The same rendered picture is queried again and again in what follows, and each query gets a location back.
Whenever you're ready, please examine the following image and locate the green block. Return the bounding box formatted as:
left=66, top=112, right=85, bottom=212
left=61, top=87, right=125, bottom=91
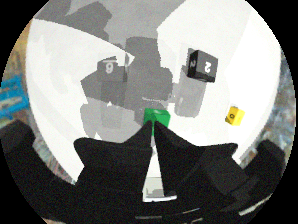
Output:
left=144, top=108, right=170, bottom=136

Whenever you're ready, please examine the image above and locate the yellow block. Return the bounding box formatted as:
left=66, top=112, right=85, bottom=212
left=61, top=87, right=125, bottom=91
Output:
left=225, top=107, right=245, bottom=127

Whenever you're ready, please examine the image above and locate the black block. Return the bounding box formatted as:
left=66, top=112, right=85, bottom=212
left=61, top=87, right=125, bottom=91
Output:
left=186, top=49, right=218, bottom=84

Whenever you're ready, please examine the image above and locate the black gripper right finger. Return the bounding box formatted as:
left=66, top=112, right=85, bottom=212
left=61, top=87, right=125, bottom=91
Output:
left=153, top=121, right=239, bottom=197

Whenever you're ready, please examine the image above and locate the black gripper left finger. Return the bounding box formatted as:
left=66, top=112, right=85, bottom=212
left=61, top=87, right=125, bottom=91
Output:
left=73, top=120, right=153, bottom=192

